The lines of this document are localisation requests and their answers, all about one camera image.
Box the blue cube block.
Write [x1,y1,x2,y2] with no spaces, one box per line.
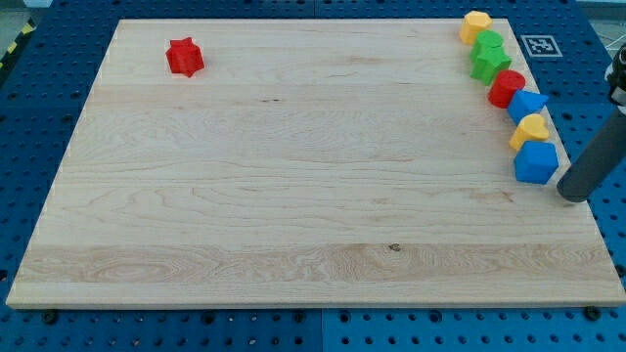
[514,141,559,185]

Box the black robot arm end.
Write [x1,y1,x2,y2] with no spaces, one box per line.
[604,44,625,114]

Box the large wooden board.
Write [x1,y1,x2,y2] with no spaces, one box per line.
[7,19,625,309]

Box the red star block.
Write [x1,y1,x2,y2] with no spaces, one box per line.
[165,37,205,77]

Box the green star block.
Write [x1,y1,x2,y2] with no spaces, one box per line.
[470,47,513,86]

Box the green cylinder block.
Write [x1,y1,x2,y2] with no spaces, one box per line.
[469,30,504,63]

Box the red cylinder block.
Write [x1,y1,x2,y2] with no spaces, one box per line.
[487,69,526,109]

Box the blue triangle block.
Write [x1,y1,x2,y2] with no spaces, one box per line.
[507,90,549,125]

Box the yellow hexagon block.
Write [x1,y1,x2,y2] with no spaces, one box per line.
[459,11,493,45]

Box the yellow heart block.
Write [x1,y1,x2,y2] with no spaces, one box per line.
[509,113,550,151]

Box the white fiducial marker tag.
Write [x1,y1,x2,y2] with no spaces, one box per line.
[521,34,562,58]

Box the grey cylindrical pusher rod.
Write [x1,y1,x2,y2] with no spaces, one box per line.
[557,107,625,202]

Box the black board stop bolt left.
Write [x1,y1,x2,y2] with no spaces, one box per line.
[41,310,59,326]

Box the black board stop bolt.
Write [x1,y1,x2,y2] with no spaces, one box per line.
[583,306,603,322]
[41,310,59,326]

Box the black board stop bolt right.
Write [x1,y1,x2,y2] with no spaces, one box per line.
[583,306,603,322]

